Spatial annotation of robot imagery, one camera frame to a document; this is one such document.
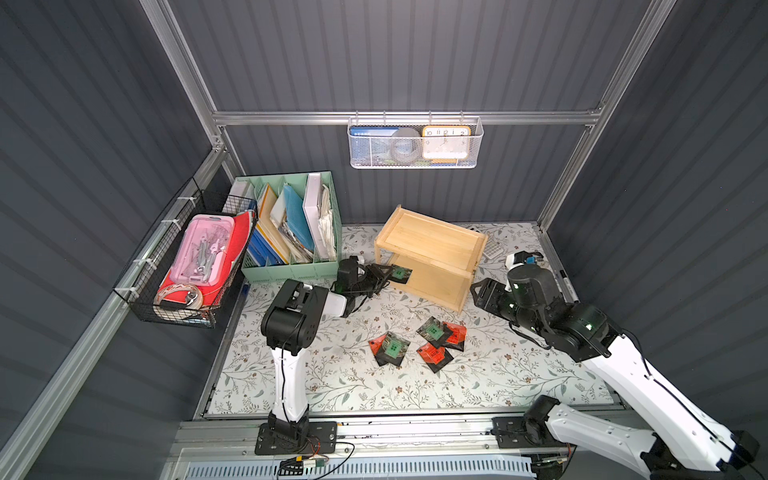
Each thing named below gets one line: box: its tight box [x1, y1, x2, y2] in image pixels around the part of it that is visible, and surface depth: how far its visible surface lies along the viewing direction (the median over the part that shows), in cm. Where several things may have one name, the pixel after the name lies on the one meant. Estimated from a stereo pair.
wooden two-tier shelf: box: [374, 205, 489, 313], surface depth 91 cm
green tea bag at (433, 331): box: [416, 316, 447, 348], surface depth 93 cm
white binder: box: [302, 172, 329, 261], surface depth 95 cm
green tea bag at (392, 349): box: [375, 331, 411, 366], surface depth 90 cm
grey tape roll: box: [391, 127, 422, 163], surface depth 89 cm
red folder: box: [154, 210, 256, 305], surface depth 70 cm
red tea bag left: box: [368, 335, 387, 356], surface depth 91 cm
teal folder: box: [283, 184, 314, 251], surface depth 96 cm
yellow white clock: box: [421, 125, 472, 164], surface depth 90 cm
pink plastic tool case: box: [170, 214, 235, 286], surface depth 74 cm
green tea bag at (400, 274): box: [389, 264, 413, 284], surface depth 104 cm
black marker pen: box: [559, 269, 581, 304], surface depth 108 cm
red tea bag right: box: [442, 321, 467, 352], surface depth 92 cm
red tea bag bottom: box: [416, 342, 454, 373], surface depth 88 cm
